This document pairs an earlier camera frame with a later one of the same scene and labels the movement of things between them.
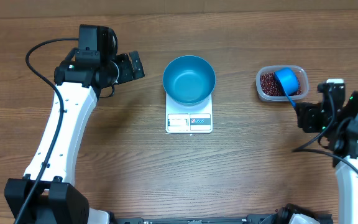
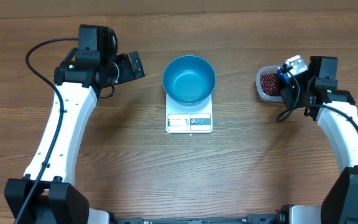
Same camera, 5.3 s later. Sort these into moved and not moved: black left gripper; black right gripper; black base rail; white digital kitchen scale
Moved: black right gripper
Not moved: black left gripper; white digital kitchen scale; black base rail
